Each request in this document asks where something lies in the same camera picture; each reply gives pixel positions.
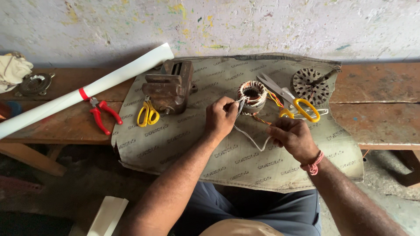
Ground person's left hand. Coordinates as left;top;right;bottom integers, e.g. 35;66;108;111
205;96;240;138

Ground person's right hand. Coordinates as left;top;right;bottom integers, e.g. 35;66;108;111
266;117;320;165

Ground white lacing thread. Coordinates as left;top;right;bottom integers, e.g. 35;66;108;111
232;95;273;152

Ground copper wound motor stator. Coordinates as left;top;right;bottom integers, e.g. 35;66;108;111
236;80;270;116

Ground pink thread wristband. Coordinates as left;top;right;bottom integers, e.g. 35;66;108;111
300;150;325;176

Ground round perforated metal rotor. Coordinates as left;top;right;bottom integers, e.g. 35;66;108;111
292;66;342;106

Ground person's grey trousers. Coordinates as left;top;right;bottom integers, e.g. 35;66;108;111
168;181;323;236

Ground printed grey mat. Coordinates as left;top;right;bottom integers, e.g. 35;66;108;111
111;53;365;194

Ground wooden workbench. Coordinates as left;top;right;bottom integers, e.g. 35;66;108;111
0;63;420;177

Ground rusty brown bench vise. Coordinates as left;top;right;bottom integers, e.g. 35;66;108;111
142;59;199;115

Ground white folded paper piece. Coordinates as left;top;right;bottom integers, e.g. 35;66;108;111
87;196;129;236

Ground white rolled paper sheet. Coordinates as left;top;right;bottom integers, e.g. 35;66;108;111
0;43;175;139

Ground round metal motor cover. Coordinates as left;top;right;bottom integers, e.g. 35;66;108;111
15;72;56;97

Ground blue round object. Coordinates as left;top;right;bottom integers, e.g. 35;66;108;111
5;101;23;119

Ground crumpled white cloth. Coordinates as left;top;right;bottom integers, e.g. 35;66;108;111
0;52;34;94

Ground large yellow handled scissors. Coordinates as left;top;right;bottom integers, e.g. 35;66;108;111
256;72;321;123

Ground small yellow handled scissors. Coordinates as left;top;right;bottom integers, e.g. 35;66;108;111
137;96;160;128

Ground red handled pliers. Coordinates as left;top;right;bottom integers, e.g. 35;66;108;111
89;97;123;136

